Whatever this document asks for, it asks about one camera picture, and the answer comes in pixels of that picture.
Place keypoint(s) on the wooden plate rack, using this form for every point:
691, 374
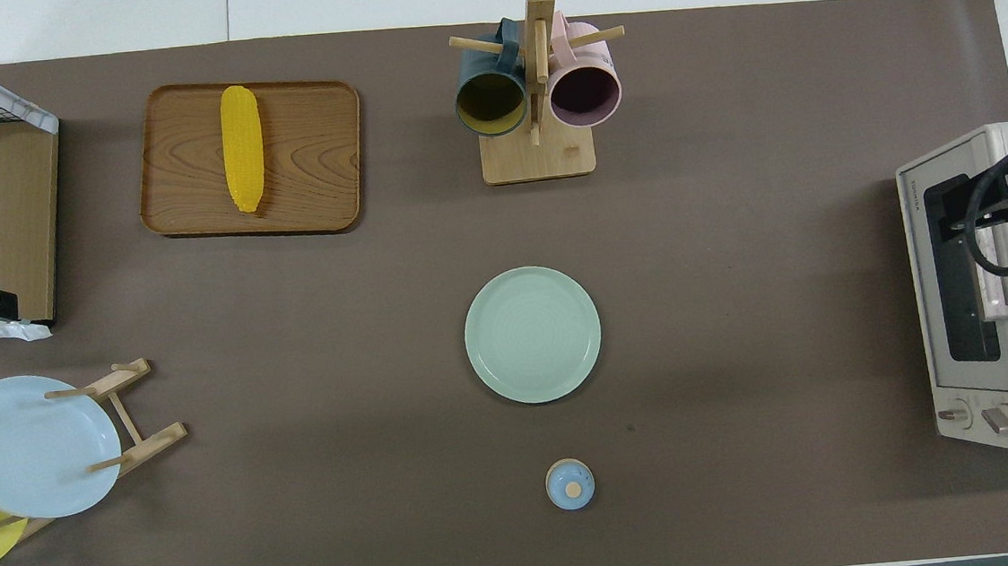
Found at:
152, 444

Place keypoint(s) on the light blue plate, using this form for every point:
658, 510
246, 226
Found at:
31, 446

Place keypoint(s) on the wooden mug tree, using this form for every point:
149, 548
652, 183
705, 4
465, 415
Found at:
539, 159

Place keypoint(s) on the pink mug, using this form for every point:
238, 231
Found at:
583, 92

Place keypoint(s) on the small blue lidded jar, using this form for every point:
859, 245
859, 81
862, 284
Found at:
569, 485

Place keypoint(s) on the yellow corn cob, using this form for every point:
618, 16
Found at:
242, 146

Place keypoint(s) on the dark teal mug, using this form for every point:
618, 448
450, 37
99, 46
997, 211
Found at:
490, 104

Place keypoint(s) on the light green plate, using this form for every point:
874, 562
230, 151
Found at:
533, 335

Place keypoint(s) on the brown table mat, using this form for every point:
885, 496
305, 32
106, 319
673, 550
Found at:
739, 300

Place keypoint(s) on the wooden serving tray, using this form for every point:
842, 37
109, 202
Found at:
314, 154

